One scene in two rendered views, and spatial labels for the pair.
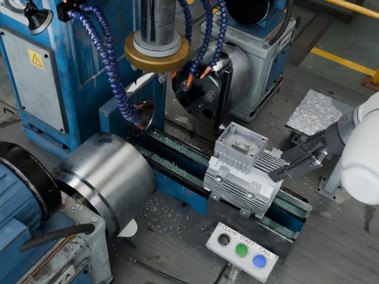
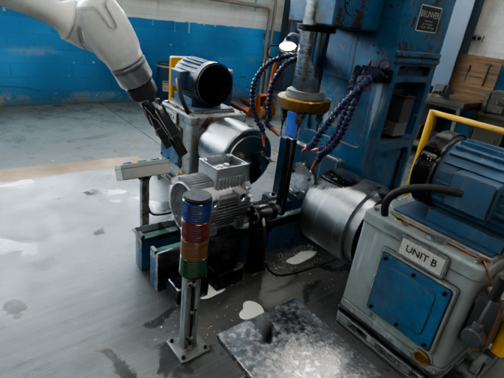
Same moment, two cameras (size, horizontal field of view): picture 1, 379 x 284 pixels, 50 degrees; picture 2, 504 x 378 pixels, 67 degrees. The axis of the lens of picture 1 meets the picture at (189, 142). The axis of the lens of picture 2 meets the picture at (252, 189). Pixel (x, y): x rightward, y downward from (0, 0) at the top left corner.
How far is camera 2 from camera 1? 177 cm
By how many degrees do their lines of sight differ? 86
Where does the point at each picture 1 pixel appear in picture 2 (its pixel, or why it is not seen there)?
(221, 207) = not seen: hidden behind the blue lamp
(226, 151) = (220, 160)
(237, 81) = (322, 200)
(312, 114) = (310, 338)
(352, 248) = (100, 321)
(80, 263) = (180, 127)
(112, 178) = (220, 126)
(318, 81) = not seen: outside the picture
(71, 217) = (199, 111)
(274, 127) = not seen: hidden behind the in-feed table
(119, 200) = (208, 134)
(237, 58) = (352, 193)
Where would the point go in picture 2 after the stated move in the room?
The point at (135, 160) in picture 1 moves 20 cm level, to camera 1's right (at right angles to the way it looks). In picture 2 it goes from (231, 133) to (204, 146)
